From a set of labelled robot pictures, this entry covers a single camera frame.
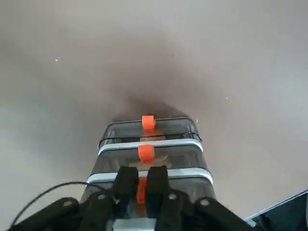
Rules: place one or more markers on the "yellow-orange toy food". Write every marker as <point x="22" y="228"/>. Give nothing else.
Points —
<point x="154" y="137"/>

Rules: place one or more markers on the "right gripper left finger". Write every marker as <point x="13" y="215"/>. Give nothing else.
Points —
<point x="126" y="183"/>

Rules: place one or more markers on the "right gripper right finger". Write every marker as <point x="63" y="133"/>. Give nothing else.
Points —
<point x="156" y="183"/>

